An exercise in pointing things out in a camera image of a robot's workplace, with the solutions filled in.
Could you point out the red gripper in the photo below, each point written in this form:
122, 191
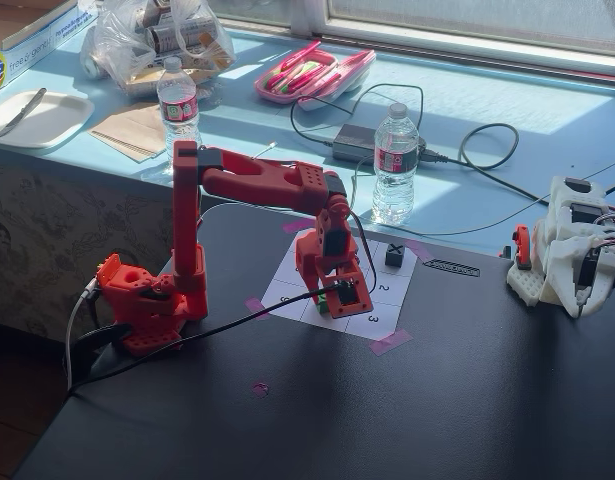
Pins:
308, 256

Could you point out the green cube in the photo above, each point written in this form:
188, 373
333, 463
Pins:
323, 304

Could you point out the red robot arm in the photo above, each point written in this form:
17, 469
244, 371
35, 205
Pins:
187, 225

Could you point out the white numbered grid sheet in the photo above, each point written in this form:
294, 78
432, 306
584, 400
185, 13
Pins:
387, 300

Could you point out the black cube with X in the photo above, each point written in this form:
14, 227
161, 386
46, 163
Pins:
395, 256

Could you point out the pink tape piece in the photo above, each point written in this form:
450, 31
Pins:
419, 249
391, 342
294, 226
257, 306

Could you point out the small pink sticker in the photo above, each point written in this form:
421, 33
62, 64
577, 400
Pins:
260, 389

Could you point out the water bottle red black label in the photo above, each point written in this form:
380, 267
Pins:
394, 170

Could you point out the black power adapter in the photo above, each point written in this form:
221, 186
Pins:
354, 140

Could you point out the pink pencil case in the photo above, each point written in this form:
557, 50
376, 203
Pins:
307, 75

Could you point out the water bottle with red label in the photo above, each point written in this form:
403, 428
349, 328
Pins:
177, 110

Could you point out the black table clamp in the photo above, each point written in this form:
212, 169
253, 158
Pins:
94, 345

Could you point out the brown paper napkins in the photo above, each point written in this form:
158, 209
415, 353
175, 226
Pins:
132, 130

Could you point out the white window sash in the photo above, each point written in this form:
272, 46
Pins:
467, 30

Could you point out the clear plastic bag with groceries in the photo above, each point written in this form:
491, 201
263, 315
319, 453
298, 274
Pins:
127, 45

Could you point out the white foam plate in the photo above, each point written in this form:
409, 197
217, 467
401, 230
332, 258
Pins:
52, 120

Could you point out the grey plastic knife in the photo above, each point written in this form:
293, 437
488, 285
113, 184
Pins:
19, 114

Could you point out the Tide detergent cardboard box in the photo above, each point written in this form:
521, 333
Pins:
32, 40

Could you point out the red wrist camera mount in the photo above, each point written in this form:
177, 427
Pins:
364, 300

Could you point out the grey window frame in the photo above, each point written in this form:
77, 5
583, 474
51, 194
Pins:
437, 55

